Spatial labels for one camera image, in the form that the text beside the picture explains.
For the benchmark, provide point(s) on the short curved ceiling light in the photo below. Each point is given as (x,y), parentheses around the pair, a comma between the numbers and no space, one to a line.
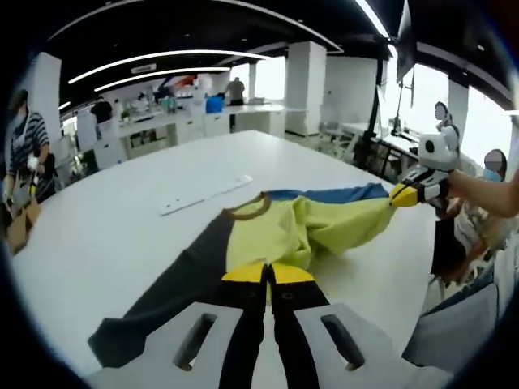
(162,73)

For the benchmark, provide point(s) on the white counter cabinets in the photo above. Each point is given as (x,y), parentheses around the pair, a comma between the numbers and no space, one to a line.
(186,129)

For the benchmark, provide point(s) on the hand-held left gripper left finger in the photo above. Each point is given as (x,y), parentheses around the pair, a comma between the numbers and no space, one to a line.
(227,336)

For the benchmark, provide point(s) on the brown cardboard box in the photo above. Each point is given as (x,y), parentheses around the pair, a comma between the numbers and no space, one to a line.
(22,227)

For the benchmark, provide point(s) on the black studio softbox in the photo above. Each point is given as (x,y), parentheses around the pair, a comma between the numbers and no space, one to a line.
(406,44)

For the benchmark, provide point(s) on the grey mesh office chair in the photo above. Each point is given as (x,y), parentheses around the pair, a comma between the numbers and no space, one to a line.
(454,328)

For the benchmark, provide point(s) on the straight ceiling light strip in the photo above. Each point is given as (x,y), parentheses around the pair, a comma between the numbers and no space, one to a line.
(375,20)

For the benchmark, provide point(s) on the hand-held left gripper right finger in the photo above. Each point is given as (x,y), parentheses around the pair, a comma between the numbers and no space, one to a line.
(324,340)

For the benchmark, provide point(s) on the ceiling air vent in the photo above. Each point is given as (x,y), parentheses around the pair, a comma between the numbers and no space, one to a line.
(143,68)

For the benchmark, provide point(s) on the small white desk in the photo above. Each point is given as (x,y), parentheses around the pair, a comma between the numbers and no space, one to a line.
(365,130)

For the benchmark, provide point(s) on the long curved ceiling light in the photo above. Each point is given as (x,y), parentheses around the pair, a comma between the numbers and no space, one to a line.
(170,54)

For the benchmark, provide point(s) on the yellow grey blue garment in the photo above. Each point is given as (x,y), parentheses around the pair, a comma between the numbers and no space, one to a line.
(263,239)

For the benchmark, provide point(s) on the blue plastic container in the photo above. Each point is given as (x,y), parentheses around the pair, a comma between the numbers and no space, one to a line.
(215,105)

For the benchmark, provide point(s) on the black light stand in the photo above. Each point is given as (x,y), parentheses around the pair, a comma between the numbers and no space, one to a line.
(372,105)

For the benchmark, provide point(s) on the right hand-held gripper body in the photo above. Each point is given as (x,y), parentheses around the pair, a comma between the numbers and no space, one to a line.
(442,156)

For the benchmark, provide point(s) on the white flat strip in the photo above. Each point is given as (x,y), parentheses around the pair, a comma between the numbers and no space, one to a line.
(202,196)

